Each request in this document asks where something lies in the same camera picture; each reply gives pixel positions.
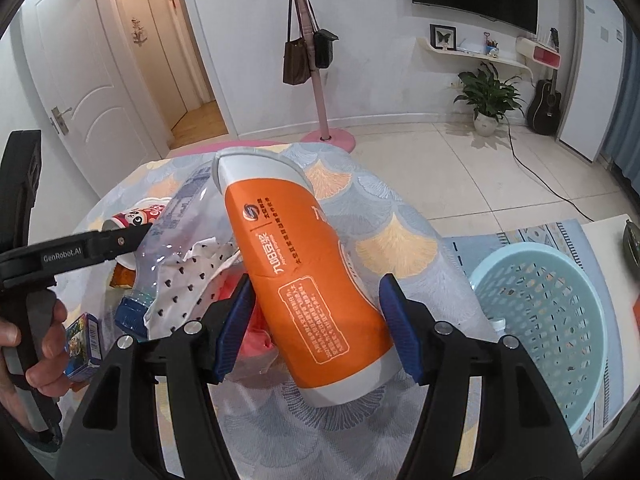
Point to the orange and white bottle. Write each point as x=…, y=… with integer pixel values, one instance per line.
x=300, y=260

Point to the potted green plant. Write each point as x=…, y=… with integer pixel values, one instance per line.
x=487, y=90

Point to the brown handbag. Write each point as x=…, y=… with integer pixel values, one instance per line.
x=296, y=65

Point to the small blue carton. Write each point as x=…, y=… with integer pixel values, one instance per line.
x=82, y=345

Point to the red plastic bag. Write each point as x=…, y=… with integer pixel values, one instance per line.
x=260, y=335

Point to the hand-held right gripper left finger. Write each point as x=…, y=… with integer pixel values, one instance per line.
x=234, y=327

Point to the red drink can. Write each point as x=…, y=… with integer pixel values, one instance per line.
x=145, y=212

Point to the white paper with heart print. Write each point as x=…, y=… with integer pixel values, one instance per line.
x=185, y=285

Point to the dark bowl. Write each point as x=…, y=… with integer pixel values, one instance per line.
x=632, y=240

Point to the white curved wall shelf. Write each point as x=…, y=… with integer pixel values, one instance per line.
x=475, y=58

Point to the small pen holder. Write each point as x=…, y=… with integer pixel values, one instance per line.
x=491, y=45

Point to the scale patterned tablecloth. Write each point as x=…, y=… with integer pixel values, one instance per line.
x=390, y=240

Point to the framed butterfly picture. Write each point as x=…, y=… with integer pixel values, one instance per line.
x=442, y=37

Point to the clear plastic bottle blue cap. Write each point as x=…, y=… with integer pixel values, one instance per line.
x=175, y=220

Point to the white and red wall box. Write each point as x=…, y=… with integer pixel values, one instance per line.
x=542, y=55

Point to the white door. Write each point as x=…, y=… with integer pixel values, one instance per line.
x=85, y=60

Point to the pink coat rack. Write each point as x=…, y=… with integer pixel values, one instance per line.
x=320, y=85

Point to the person's left hand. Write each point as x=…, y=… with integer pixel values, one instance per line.
x=52, y=330

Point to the dark bottle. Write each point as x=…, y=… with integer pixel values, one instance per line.
x=554, y=37

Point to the light blue plastic basket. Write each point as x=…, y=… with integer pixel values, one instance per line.
x=550, y=310

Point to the black handbag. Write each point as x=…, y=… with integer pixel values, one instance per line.
x=324, y=50

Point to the white coffee table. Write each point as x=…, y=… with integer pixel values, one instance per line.
x=610, y=260

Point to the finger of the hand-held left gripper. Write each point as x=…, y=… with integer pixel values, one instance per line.
x=122, y=240

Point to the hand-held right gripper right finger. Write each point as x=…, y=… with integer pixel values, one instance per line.
x=400, y=330

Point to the black acoustic guitar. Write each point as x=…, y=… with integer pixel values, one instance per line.
x=544, y=110

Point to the blue and beige curtain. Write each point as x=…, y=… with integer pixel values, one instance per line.
x=622, y=150

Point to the white refrigerator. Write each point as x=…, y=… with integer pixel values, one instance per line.
x=590, y=60

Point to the pink hallway wall ornament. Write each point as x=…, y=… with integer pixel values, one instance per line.
x=139, y=30

